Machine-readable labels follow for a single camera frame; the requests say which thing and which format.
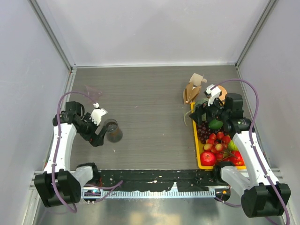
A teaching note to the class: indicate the round wooden dripper stand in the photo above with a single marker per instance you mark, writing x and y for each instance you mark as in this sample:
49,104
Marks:
222,94

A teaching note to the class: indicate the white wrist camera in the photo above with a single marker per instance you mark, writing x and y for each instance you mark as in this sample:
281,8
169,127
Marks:
212,92
97,114

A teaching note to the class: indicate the red grape bunch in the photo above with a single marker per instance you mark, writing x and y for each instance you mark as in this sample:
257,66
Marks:
203,132

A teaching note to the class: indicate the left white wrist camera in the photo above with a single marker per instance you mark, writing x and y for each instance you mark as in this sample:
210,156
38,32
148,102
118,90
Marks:
97,114

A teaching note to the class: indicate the glass coffee carafe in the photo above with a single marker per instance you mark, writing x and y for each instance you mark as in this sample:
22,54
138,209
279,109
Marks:
114,134

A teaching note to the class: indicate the white slotted cable duct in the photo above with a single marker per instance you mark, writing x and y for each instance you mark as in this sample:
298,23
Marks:
173,193

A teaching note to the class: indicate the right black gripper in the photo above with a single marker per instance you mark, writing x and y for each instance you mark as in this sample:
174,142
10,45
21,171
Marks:
202,108

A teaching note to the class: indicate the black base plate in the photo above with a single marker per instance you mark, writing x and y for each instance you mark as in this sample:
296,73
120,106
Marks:
160,180

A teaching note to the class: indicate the green netted melon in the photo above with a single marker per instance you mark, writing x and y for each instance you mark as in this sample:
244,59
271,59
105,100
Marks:
201,103

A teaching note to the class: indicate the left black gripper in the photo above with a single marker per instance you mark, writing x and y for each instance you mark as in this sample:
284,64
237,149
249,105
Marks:
93,138

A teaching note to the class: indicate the light green apple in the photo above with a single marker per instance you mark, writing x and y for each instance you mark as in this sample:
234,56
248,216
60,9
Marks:
231,146

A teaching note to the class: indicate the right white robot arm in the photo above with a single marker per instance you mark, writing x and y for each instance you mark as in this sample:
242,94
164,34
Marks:
262,195

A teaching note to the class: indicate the yellow plastic fruit tray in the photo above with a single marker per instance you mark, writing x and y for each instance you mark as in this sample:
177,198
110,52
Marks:
199,150

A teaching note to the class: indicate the red apple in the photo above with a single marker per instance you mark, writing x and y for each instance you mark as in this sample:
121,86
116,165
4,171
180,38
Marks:
236,158
207,158

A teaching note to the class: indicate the dark green lime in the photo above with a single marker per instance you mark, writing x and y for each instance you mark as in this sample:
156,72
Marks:
215,124

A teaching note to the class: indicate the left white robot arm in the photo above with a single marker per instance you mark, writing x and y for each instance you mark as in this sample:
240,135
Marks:
57,185

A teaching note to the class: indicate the coffee filter paper pack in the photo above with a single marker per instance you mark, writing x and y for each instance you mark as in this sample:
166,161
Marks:
193,88

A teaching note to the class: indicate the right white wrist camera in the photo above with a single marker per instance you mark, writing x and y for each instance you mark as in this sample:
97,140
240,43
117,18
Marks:
212,92

